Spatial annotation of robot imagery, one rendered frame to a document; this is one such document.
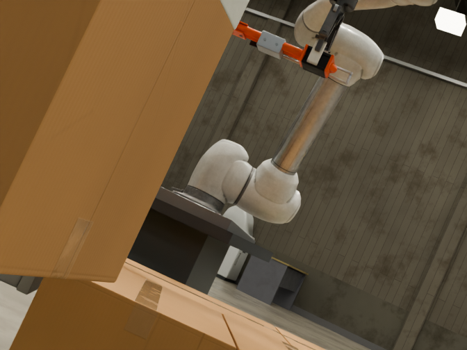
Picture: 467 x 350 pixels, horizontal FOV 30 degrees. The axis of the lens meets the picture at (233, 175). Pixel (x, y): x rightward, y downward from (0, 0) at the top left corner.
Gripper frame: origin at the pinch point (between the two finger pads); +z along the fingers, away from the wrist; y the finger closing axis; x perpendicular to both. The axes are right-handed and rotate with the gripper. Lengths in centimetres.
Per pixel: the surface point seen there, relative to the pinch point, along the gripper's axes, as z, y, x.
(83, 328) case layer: 82, 71, -8
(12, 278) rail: 86, 32, -40
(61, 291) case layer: 78, 72, -14
